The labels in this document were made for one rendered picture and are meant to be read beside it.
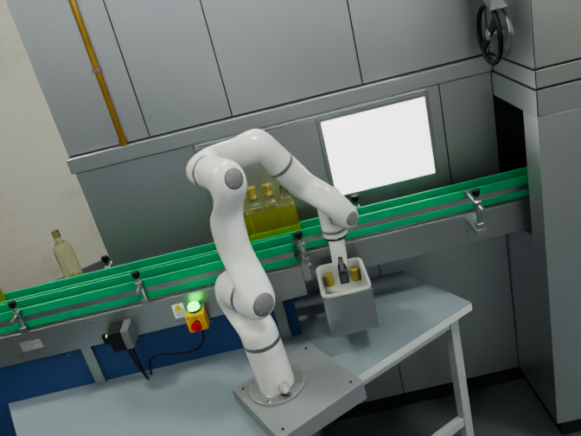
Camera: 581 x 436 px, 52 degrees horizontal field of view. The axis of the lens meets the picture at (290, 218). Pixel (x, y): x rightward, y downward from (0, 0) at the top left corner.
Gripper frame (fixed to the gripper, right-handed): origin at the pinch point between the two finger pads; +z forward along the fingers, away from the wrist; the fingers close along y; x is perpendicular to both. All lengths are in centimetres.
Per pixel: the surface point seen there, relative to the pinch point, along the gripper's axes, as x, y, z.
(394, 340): 13.1, 2.8, 28.8
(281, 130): -12, -38, -44
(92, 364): -100, -6, 21
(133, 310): -78, -7, 2
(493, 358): 59, -45, 85
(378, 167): 21, -41, -21
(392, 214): 22.1, -24.3, -7.1
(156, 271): -68, -16, -7
